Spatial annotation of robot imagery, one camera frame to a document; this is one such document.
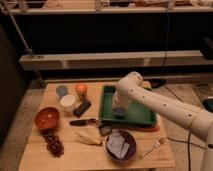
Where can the silver fork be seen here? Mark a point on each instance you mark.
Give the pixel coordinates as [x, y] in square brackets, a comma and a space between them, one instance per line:
[155, 145]

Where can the green plastic tray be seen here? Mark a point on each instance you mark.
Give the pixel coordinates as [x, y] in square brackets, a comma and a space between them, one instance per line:
[136, 114]

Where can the black handled tool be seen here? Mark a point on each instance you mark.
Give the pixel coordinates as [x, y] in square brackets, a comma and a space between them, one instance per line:
[84, 122]

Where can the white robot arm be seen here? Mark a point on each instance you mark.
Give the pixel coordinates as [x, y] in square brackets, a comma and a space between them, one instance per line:
[196, 120]

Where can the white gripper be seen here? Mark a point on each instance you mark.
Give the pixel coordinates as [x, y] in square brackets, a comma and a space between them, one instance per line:
[120, 101]

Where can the dark purple bowl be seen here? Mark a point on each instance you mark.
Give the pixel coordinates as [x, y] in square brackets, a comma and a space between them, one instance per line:
[132, 149]

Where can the orange fruit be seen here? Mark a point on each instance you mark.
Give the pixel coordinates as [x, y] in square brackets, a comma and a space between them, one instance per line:
[81, 90]

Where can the bunch of dark grapes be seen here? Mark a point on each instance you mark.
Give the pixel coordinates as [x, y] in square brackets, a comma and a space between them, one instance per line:
[54, 145]

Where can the red-orange bowl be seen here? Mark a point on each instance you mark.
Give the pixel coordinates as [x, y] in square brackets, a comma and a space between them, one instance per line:
[47, 118]

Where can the orange carrot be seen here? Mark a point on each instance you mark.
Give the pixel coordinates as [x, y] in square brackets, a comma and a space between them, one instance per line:
[152, 128]

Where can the white cup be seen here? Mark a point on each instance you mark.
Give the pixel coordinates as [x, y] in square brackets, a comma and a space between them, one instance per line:
[68, 102]

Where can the small black box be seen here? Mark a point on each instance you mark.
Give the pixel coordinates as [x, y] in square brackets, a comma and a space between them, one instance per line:
[105, 129]

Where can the white crumpled paper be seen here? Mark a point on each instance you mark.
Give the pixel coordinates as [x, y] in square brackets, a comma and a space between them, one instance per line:
[117, 145]

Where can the black rectangular block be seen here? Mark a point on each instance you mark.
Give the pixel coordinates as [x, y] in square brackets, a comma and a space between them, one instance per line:
[81, 108]

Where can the wooden table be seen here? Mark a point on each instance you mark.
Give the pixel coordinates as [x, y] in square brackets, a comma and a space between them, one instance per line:
[82, 157]

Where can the metal shelf rack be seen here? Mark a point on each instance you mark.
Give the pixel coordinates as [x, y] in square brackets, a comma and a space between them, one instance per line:
[174, 47]

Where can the blue-grey round lid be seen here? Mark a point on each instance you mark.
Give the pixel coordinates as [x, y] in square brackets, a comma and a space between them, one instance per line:
[61, 91]

